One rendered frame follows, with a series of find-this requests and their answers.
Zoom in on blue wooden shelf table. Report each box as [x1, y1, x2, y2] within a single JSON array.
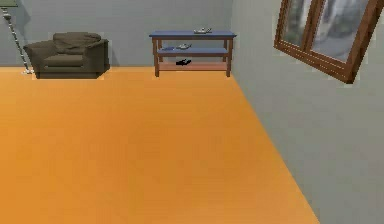
[[148, 30, 238, 78]]

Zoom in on dark brown armchair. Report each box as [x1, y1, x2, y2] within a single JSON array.
[[23, 31, 111, 80]]

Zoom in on brown framed window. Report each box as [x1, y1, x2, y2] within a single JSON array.
[[273, 0, 384, 85]]

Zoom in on silver floor lamp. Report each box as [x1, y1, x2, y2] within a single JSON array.
[[0, 0, 35, 75]]

